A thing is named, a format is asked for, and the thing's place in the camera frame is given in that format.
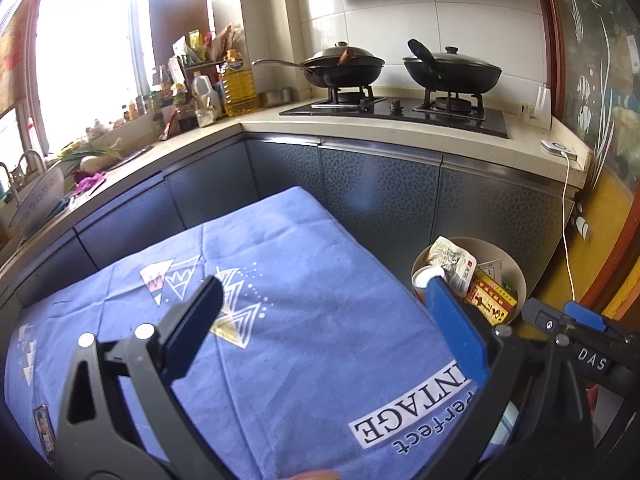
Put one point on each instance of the small steel container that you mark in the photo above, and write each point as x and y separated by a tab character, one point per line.
277	97

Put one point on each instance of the white charger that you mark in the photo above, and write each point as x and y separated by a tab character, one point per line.
555	147

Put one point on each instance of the blue printed tablecloth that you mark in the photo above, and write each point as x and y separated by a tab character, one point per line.
310	270

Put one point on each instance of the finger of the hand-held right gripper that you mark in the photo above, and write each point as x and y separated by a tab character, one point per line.
585	316
542	317

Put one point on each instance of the shelf of condiment bottles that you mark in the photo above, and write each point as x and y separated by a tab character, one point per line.
185	60

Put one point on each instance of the yellow cooking oil bottle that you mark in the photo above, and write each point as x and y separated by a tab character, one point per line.
239	90

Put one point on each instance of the red yellow box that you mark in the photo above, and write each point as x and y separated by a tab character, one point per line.
492	300

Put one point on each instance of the white patterned basin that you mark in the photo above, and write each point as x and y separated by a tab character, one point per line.
40	195

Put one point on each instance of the small pale carton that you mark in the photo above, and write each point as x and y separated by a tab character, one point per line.
490	267

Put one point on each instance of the white plastic jug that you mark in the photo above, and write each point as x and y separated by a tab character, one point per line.
204	92

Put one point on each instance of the purple vegetable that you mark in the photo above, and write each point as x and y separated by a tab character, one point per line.
87	180

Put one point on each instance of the person's left hand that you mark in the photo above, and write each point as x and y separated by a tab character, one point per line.
317	476

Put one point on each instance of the white printed snack packet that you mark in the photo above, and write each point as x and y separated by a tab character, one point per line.
452	260

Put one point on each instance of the black gas hob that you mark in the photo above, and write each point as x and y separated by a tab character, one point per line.
400	112

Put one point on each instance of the metal faucet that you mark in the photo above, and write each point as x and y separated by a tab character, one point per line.
31	151
5	175

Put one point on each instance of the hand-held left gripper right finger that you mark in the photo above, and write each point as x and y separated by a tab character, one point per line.
455	325

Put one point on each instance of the black wok with lid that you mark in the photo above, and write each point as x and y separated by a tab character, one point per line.
455	72

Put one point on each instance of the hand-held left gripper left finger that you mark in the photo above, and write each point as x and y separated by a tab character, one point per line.
195	330

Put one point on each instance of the smartphone in pink case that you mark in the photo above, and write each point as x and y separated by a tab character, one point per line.
44	432

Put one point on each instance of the white radish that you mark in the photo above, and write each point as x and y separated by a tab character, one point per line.
92	162

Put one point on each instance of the glass door with fish print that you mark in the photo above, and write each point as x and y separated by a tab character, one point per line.
600	85

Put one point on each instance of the green spring onions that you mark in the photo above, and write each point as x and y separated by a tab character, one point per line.
90	154

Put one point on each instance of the floral window film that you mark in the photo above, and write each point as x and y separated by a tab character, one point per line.
12	60

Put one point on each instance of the beige round bin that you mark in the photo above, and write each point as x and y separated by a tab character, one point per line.
517	290

